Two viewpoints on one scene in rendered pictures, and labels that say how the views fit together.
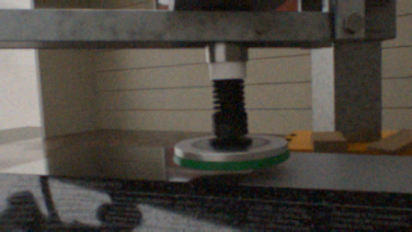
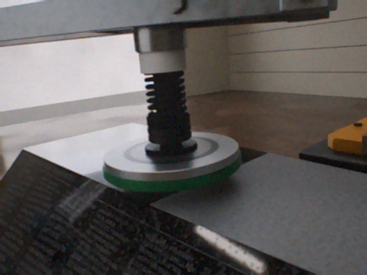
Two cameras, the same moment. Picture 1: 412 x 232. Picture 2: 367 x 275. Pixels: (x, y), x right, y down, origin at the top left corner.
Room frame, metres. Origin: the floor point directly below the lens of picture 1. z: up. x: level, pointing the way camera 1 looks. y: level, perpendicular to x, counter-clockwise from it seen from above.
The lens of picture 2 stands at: (0.23, -0.30, 1.05)
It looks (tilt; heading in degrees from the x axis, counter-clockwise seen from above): 14 degrees down; 28
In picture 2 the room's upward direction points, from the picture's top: 5 degrees counter-clockwise
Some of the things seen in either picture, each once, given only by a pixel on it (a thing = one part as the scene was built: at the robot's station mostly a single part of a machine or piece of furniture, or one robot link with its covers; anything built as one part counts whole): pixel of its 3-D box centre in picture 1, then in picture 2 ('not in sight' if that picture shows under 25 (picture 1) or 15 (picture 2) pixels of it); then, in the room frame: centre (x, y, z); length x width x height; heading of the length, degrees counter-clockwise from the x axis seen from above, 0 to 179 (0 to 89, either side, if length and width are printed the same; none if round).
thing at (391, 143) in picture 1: (398, 140); not in sight; (1.15, -0.64, 0.80); 0.20 x 0.10 x 0.05; 118
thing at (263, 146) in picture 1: (230, 145); (171, 152); (0.66, -0.04, 0.90); 0.21 x 0.21 x 0.01
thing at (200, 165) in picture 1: (230, 147); (171, 154); (0.66, -0.04, 0.90); 0.22 x 0.22 x 0.04
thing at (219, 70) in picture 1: (227, 69); (162, 59); (0.66, -0.04, 1.04); 0.07 x 0.07 x 0.04
